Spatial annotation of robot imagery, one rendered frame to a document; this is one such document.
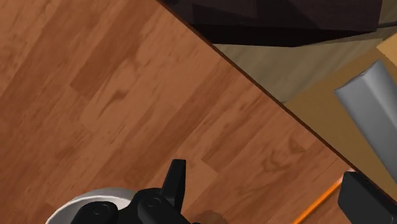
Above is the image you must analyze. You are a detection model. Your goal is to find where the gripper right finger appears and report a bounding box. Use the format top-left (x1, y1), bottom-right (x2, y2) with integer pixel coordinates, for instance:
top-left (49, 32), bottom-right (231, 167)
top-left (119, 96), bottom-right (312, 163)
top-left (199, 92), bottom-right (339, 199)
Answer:
top-left (337, 171), bottom-right (397, 224)

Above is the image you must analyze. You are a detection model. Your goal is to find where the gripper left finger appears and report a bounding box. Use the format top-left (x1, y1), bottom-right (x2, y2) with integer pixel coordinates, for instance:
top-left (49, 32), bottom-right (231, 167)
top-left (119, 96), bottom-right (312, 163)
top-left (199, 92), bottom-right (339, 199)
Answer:
top-left (70, 158), bottom-right (192, 224)

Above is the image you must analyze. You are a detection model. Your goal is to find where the orange pencil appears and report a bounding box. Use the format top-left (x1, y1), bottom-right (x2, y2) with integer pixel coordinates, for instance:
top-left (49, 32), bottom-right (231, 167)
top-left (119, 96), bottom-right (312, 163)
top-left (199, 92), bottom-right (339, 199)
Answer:
top-left (292, 176), bottom-right (345, 224)

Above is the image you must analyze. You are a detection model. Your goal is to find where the white bowl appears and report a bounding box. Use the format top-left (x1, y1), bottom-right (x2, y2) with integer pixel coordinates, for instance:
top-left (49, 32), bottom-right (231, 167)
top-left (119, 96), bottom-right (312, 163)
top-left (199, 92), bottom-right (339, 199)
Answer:
top-left (45, 186), bottom-right (138, 224)

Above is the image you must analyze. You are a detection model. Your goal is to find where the brown wooden table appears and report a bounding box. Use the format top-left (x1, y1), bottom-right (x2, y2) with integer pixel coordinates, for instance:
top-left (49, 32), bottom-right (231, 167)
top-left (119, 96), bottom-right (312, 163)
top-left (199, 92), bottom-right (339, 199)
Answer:
top-left (0, 0), bottom-right (358, 224)

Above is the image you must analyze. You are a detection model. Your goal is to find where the dark robot stand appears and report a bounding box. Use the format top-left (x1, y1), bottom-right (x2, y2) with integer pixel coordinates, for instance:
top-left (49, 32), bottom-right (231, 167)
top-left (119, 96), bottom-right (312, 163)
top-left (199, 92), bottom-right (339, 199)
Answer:
top-left (156, 0), bottom-right (383, 48)

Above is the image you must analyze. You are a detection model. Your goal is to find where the grey rounded post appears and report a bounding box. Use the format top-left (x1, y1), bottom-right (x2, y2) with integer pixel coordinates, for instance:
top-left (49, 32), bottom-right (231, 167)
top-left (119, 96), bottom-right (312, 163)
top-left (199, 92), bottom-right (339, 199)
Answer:
top-left (333, 59), bottom-right (397, 185)

